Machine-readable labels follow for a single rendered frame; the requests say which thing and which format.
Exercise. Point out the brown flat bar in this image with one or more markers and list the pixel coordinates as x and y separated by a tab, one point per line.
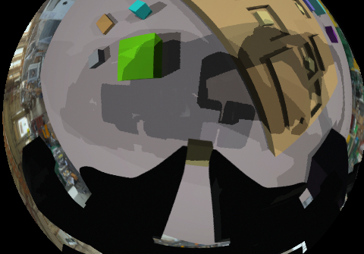
105	24

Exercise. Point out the teal cube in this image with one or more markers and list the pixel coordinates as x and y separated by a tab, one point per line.
319	9

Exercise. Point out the small teal block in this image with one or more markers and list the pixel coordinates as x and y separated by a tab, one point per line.
140	9

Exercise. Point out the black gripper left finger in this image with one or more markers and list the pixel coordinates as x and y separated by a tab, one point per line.
150	194

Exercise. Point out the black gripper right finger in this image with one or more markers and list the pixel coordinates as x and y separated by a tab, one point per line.
237	200

